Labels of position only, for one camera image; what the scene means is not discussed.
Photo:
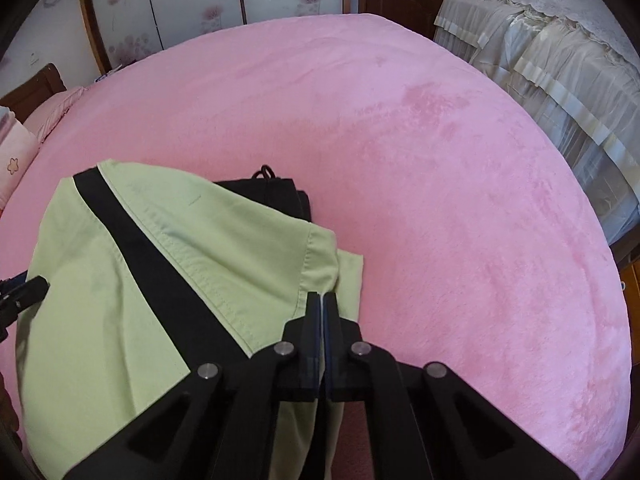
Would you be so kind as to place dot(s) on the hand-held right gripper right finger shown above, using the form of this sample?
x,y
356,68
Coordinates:
x,y
345,360

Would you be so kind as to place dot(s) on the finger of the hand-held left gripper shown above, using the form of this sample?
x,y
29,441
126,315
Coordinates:
x,y
27,295
12,282

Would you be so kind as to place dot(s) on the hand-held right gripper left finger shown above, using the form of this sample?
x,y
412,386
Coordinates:
x,y
300,360

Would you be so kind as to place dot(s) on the green and black hooded jacket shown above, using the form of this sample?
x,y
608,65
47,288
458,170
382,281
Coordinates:
x,y
125,285

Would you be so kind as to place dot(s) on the folded floral quilt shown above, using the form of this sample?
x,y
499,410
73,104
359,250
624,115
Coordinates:
x,y
15,155

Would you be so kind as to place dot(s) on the plain pink pillow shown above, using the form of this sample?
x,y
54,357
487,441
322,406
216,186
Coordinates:
x,y
55,110

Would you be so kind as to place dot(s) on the pink plush bed blanket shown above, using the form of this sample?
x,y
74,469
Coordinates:
x,y
425,185

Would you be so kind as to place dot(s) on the wooden headboard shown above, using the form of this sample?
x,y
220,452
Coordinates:
x,y
35,85

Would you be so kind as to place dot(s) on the wooden drawer cabinet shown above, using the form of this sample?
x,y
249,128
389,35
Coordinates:
x,y
631,310

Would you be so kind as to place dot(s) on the floral sliding door wardrobe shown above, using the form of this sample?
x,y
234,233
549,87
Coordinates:
x,y
200,5

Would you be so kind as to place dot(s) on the white lace cloth covered furniture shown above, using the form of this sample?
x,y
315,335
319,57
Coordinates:
x,y
550,60

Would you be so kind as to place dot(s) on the white wall socket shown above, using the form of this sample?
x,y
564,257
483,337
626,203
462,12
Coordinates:
x,y
33,59

